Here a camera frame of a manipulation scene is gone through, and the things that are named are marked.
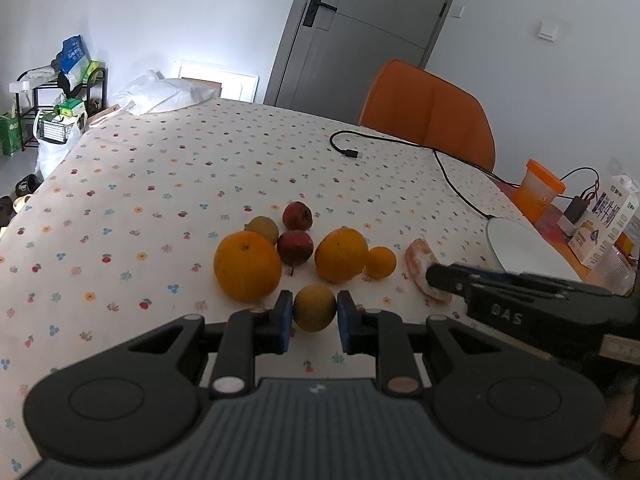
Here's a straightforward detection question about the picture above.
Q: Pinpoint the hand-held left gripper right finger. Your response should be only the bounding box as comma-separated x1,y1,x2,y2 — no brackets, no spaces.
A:
336,290,502,397

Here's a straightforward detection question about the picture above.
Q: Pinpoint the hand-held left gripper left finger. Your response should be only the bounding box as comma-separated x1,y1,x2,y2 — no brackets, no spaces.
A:
127,290,296,397

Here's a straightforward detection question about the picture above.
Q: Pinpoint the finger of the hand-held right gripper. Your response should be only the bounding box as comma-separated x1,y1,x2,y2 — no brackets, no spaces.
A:
425,262,477,302
451,261,617,294

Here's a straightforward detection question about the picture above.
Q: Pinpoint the pink pomelo segment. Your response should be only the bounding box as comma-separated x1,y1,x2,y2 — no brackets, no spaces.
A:
405,237,453,307

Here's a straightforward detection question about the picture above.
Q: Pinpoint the yellow-brown pear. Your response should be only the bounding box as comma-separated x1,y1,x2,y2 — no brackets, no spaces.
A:
244,216,280,246
293,283,338,333

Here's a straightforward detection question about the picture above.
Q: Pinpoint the white plate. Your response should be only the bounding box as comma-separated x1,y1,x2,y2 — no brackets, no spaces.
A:
485,216,584,282

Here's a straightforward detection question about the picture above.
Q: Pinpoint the large orange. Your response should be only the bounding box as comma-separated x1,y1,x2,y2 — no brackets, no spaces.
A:
213,231,283,303

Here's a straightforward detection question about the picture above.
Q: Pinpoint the small orange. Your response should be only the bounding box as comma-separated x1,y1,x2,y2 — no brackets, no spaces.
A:
362,246,398,280

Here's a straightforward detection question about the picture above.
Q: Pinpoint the medium orange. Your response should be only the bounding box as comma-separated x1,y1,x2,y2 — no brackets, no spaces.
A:
314,227,370,284

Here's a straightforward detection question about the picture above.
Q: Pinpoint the small red apple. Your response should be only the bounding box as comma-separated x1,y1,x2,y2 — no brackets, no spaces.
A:
276,230,315,277
282,201,314,231

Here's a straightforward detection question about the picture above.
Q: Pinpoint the clear plastic cup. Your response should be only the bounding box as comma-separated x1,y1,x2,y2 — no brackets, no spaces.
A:
592,247,637,297

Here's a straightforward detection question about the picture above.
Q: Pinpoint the orange lidded cup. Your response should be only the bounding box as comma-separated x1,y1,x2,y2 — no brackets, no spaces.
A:
512,158,567,225

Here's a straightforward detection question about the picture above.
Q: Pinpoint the black charger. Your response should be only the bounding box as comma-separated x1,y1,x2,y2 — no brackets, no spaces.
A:
566,195,594,224

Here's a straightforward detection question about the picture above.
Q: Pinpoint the white milk carton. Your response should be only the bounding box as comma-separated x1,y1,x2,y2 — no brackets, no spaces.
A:
567,173,640,269

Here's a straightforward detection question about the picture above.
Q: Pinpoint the orange chair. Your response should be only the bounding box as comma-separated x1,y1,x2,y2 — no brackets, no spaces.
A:
358,59,497,174

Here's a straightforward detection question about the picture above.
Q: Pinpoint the floral tablecloth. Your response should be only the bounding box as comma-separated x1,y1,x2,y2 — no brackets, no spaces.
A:
0,97,587,480

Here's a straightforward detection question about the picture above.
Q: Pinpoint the white framed board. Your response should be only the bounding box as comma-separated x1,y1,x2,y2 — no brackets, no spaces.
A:
174,59,261,104

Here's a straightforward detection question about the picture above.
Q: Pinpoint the grey door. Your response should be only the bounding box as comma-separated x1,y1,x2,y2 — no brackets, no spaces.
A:
263,0,469,125

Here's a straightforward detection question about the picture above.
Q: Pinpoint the white plastic bag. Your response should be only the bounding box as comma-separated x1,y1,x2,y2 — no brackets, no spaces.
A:
110,69,221,115

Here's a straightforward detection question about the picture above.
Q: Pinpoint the white sack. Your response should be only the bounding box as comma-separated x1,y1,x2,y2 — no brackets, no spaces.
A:
33,105,84,181

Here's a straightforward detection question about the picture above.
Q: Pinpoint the black slipper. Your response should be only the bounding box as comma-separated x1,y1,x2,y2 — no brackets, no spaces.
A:
13,174,44,196

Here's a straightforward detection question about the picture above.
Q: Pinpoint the brown slipper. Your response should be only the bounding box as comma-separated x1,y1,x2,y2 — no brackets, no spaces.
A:
0,194,32,227

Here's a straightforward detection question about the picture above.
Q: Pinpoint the black metal rack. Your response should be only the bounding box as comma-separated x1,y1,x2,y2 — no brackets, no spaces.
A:
9,66,109,154

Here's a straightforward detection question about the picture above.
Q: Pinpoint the green bag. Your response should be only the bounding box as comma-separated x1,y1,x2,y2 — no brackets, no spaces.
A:
0,112,24,156

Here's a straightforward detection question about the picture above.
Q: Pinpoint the blue bag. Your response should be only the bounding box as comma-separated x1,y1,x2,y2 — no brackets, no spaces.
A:
53,34,92,75

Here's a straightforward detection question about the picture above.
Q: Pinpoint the black cable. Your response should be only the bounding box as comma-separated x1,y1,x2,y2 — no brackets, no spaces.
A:
329,130,497,221

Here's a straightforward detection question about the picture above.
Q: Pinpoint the black door handle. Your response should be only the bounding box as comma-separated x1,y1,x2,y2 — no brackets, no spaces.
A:
301,0,341,29

